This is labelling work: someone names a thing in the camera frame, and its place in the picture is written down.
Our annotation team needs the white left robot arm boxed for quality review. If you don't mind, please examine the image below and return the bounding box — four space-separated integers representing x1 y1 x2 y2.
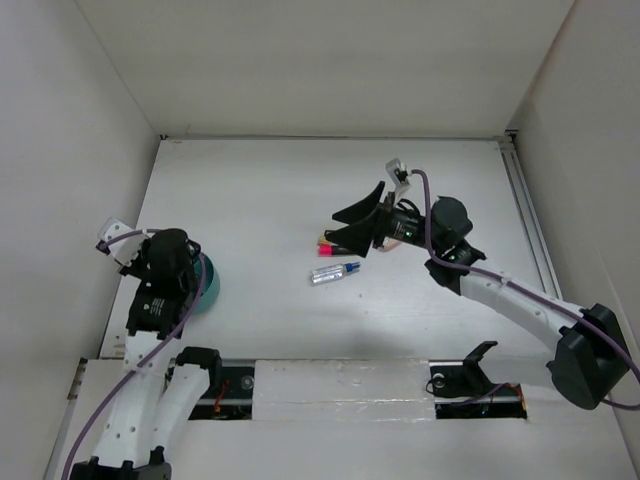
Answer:
62 218 223 479

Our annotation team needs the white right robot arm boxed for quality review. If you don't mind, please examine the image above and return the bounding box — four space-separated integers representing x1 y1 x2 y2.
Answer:
327 182 633 410

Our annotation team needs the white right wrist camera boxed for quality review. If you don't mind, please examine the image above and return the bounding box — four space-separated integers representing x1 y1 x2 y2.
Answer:
385 158 411 201

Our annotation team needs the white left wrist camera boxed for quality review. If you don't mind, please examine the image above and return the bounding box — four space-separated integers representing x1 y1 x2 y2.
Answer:
96 217 145 266

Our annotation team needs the black pink marker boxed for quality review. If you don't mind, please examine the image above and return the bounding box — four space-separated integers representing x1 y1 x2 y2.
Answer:
318 244 353 257

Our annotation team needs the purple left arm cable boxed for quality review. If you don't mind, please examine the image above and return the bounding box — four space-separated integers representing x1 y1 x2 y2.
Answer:
59 229 206 480

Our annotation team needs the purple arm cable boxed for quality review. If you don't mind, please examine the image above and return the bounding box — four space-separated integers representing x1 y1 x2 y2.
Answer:
59 229 206 480
409 168 640 409

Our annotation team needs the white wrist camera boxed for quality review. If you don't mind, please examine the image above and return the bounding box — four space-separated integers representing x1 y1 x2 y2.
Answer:
385 158 411 201
96 217 145 266

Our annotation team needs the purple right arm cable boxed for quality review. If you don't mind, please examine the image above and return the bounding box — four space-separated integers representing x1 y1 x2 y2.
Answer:
409 168 640 409

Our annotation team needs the clear blue-tipped pen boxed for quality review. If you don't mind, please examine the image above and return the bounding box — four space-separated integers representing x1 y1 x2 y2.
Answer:
310 262 361 286

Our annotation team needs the aluminium rail right edge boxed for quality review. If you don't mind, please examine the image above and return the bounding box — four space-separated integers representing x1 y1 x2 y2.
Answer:
496 130 564 300

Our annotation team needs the black blue yellow marker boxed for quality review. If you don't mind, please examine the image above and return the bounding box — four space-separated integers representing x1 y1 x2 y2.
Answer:
318 230 338 246

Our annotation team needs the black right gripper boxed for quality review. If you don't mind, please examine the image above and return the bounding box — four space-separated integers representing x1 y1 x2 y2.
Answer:
326 181 443 258

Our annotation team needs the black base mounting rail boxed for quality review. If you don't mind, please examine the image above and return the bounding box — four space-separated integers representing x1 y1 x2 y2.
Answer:
189 359 528 423

